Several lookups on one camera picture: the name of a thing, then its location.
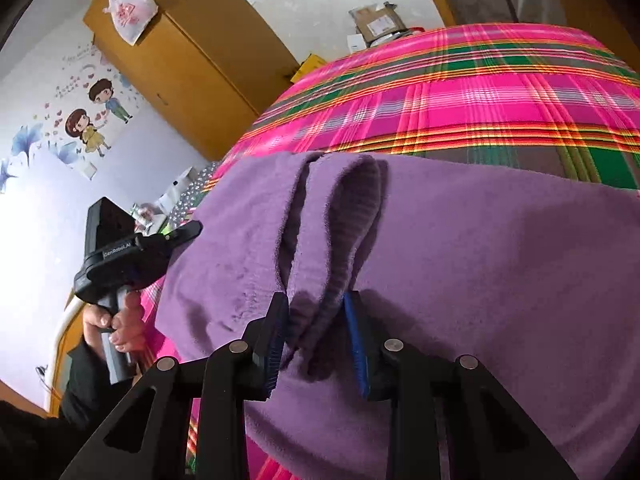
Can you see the yellow wooden headboard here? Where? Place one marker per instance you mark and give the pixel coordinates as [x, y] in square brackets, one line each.
[65, 350]

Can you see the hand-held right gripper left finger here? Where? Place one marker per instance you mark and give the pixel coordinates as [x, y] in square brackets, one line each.
[272, 355]

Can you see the white plastic bag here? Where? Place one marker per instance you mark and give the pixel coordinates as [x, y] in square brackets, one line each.
[130, 12]

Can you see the person's left forearm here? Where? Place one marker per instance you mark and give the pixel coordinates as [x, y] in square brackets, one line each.
[40, 435]

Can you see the purple patterned cloth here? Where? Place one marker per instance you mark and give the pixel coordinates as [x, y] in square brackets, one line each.
[192, 192]

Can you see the pink plaid tablecloth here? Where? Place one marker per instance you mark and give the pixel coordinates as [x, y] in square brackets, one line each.
[450, 100]

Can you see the wooden wardrobe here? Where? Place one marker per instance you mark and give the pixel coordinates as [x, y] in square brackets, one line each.
[200, 60]

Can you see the small white box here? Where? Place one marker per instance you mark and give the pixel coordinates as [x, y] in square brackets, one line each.
[355, 44]

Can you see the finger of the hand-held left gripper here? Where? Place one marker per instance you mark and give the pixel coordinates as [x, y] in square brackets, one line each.
[182, 234]

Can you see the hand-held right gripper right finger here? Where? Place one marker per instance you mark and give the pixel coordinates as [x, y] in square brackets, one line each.
[356, 350]

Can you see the cluster of small bottles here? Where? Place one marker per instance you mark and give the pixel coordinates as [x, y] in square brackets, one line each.
[145, 215]

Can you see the yellow bag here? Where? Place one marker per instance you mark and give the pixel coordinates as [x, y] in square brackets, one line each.
[307, 67]

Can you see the purple fleece pants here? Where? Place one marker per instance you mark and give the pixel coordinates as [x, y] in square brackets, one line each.
[450, 270]

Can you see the brown cardboard box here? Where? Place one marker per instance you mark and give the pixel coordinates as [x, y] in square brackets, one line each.
[375, 22]

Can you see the cartoon wall sticker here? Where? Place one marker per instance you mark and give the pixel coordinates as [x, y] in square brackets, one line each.
[85, 120]

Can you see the white shopping bag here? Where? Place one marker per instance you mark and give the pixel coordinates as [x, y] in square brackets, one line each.
[177, 187]

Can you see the person's left hand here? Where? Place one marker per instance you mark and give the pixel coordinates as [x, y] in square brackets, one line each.
[130, 325]

